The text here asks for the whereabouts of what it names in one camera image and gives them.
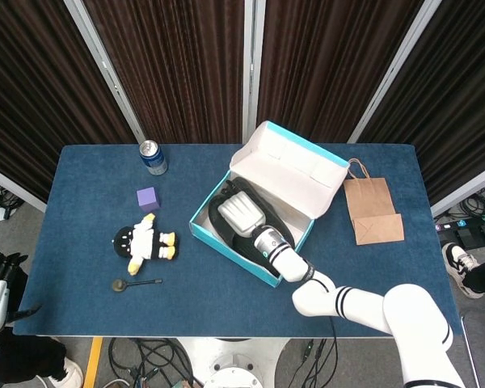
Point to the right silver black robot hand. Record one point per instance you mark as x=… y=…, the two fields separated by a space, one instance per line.
x=240 y=214

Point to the light blue shoe box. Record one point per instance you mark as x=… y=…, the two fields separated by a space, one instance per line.
x=291 y=182

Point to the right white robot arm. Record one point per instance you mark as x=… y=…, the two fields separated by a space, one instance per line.
x=347 y=307

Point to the black inline cable adapter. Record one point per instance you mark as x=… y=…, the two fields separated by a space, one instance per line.
x=308 y=349

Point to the white power adapter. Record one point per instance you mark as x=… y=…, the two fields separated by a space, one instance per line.
x=2 y=213

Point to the purple cube block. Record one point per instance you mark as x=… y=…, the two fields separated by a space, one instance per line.
x=147 y=199

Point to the black white penguin plush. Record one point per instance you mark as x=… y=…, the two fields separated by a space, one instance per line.
x=143 y=242

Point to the blue soda can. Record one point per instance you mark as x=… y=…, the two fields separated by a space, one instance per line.
x=153 y=159

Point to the yellow floor tape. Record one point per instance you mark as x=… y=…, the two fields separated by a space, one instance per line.
x=93 y=361

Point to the blue table cloth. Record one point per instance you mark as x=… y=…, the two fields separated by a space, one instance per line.
x=165 y=315

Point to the black spoon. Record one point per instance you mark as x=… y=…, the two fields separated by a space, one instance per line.
x=119 y=285

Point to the brown paper bag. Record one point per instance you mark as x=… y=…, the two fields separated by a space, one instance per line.
x=372 y=202

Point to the dark brown curtain panel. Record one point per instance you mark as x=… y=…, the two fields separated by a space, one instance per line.
x=323 y=68
x=460 y=89
x=32 y=81
x=178 y=72

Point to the white black sneaker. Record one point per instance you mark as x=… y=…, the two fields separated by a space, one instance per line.
x=456 y=258

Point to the grey metal frame rail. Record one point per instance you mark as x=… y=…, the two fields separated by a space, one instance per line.
x=465 y=190
x=14 y=188

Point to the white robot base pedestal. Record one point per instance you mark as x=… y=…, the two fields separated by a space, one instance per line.
x=234 y=363

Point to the grey metal frame post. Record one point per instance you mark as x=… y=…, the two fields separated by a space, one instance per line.
x=107 y=72
x=393 y=70
x=252 y=60

